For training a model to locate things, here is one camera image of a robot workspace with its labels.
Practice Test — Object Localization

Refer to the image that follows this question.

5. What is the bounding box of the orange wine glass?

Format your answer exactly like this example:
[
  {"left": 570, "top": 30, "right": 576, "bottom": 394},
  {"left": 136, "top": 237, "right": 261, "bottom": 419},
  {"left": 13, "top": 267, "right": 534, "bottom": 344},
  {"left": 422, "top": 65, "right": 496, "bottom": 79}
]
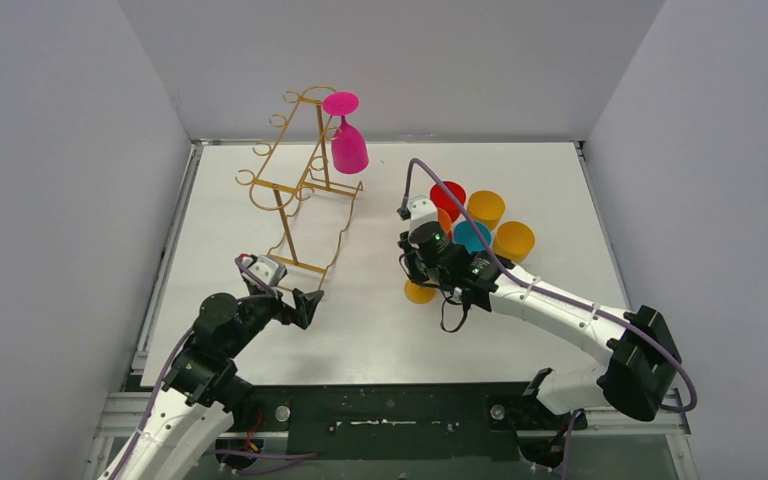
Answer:
[{"left": 437, "top": 208, "right": 452, "bottom": 239}]

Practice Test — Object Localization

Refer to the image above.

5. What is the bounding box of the blue wine glass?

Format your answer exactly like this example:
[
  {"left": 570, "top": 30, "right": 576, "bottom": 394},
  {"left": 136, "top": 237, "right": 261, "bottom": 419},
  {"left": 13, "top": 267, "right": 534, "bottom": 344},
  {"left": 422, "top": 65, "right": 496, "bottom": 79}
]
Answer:
[{"left": 452, "top": 220, "right": 492, "bottom": 253}]

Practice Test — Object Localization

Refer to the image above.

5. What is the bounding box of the yellow wine glass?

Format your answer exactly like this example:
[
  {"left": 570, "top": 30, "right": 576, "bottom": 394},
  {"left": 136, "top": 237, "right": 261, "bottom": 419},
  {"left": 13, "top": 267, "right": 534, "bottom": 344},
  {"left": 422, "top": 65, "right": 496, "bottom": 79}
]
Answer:
[
  {"left": 403, "top": 280, "right": 437, "bottom": 305},
  {"left": 492, "top": 221, "right": 536, "bottom": 264},
  {"left": 467, "top": 190, "right": 506, "bottom": 231}
]

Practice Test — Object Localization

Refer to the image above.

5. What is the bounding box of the red wine glass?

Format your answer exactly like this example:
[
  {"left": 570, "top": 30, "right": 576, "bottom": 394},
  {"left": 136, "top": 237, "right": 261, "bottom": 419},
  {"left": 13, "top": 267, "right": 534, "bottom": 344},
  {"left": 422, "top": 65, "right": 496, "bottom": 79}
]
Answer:
[{"left": 429, "top": 181, "right": 467, "bottom": 222}]

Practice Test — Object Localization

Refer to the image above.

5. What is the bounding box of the magenta wine glass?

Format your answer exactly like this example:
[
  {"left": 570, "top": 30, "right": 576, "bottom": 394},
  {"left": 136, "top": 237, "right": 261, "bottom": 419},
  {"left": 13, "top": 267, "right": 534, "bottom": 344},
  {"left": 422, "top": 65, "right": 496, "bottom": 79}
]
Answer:
[{"left": 323, "top": 91, "right": 369, "bottom": 175}]

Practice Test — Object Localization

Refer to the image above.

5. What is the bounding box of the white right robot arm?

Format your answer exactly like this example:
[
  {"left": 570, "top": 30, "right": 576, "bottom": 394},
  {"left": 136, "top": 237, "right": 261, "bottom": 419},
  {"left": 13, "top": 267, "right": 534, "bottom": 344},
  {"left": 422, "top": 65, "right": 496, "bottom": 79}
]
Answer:
[{"left": 397, "top": 221, "right": 680, "bottom": 429}]

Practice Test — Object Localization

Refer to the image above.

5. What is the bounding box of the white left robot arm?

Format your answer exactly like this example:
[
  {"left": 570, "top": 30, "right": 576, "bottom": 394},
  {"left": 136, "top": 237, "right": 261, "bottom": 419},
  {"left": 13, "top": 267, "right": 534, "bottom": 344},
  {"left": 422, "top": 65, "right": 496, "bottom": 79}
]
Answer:
[{"left": 99, "top": 254, "right": 324, "bottom": 479}]

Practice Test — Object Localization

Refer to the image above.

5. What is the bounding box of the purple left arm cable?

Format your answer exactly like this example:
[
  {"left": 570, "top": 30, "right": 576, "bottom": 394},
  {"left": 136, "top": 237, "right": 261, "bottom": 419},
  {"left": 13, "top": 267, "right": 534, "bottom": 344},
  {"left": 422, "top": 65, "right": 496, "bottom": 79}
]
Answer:
[{"left": 105, "top": 255, "right": 319, "bottom": 480}]

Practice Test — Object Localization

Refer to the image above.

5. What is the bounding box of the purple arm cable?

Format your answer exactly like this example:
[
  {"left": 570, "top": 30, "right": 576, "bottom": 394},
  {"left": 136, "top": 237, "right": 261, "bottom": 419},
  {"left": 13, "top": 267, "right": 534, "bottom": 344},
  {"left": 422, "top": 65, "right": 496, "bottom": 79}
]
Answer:
[
  {"left": 105, "top": 255, "right": 319, "bottom": 480},
  {"left": 397, "top": 158, "right": 699, "bottom": 415}
]

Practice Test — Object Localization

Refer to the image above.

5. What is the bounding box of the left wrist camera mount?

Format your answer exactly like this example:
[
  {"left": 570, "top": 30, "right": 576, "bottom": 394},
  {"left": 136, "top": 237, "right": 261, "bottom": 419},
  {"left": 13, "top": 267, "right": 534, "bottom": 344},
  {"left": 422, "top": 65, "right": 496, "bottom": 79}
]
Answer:
[{"left": 235, "top": 254, "right": 287, "bottom": 288}]

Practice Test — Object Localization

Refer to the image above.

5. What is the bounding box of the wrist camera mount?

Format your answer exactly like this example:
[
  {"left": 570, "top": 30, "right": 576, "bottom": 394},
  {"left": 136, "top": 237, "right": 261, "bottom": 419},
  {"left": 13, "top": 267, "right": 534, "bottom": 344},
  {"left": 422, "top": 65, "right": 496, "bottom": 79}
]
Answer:
[
  {"left": 397, "top": 195, "right": 438, "bottom": 232},
  {"left": 235, "top": 254, "right": 287, "bottom": 288}
]

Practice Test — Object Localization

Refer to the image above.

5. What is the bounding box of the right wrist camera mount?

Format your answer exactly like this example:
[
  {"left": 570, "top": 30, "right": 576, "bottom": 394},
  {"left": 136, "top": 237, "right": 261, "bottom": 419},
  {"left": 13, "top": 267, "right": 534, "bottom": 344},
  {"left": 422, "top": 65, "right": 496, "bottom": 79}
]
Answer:
[{"left": 397, "top": 195, "right": 438, "bottom": 232}]

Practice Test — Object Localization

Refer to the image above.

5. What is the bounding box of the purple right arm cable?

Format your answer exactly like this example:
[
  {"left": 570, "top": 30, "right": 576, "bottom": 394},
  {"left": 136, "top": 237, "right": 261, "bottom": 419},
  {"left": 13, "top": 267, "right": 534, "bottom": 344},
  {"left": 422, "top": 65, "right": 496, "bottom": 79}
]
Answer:
[{"left": 397, "top": 158, "right": 699, "bottom": 415}]

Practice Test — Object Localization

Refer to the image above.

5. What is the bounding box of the gold wire glass rack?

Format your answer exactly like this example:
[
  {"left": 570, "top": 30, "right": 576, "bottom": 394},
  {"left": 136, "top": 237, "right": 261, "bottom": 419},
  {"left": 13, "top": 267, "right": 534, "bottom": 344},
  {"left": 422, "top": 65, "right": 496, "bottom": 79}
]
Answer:
[{"left": 235, "top": 85, "right": 364, "bottom": 287}]

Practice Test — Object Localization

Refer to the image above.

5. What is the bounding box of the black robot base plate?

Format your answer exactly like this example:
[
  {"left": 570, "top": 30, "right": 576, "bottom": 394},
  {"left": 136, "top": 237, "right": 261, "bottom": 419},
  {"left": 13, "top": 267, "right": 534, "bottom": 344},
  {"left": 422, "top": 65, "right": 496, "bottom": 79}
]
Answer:
[{"left": 208, "top": 382, "right": 587, "bottom": 466}]

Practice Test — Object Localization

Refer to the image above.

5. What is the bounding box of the aluminium table edge rail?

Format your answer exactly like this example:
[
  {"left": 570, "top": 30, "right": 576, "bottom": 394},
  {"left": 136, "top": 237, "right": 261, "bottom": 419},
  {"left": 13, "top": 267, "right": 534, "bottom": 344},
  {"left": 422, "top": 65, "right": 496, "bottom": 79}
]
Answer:
[{"left": 82, "top": 137, "right": 700, "bottom": 480}]

